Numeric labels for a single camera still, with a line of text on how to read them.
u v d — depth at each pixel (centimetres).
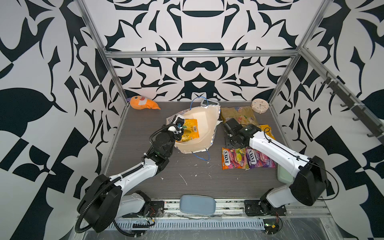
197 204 74
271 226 71
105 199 41
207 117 105
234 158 88
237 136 59
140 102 109
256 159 87
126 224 71
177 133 64
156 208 74
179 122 63
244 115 105
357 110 58
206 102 117
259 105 115
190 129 99
